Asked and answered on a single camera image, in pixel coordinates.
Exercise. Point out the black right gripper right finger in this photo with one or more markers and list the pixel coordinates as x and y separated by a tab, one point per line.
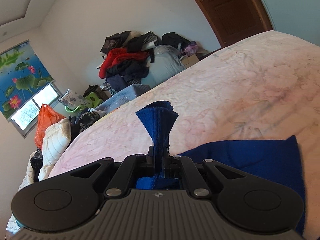
165	158

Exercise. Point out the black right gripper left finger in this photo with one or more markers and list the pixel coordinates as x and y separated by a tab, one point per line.
150	162

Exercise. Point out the blue knit sweater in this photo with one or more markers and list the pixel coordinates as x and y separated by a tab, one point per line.
241	189

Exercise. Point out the dark clothes pile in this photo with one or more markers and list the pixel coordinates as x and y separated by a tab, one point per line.
129	71

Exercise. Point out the blue folded blanket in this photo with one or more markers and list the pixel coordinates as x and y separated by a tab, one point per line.
122	97

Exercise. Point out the leopard print garment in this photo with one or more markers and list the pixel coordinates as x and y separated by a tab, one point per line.
88	119

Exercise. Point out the green plastic stool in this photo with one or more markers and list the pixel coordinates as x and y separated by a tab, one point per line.
93	98

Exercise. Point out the white quilted pillow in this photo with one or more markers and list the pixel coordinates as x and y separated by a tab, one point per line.
56	139

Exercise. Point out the floral grey cushion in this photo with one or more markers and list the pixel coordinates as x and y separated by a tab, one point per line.
72	100

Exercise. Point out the light blue bundled bedding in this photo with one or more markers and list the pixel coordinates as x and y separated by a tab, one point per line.
166	65

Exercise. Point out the cardboard box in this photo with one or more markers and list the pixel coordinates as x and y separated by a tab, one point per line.
189	61

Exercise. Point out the red garment on pile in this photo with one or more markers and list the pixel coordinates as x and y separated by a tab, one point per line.
116	56

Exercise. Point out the orange plastic bag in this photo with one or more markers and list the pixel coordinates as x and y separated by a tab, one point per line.
46	117

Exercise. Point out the purple bag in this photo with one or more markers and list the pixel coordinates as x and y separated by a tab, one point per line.
191	49

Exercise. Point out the black backpack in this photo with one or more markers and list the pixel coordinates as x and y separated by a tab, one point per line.
175	40

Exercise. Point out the pink floral bed sheet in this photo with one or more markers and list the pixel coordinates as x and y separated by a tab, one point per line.
263	87

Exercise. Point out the lotus print roller blind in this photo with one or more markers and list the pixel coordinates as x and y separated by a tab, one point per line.
22	76

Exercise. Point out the brown wooden door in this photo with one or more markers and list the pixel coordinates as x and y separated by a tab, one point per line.
235	20

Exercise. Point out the window with metal frame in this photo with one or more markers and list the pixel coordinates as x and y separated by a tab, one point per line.
25	118

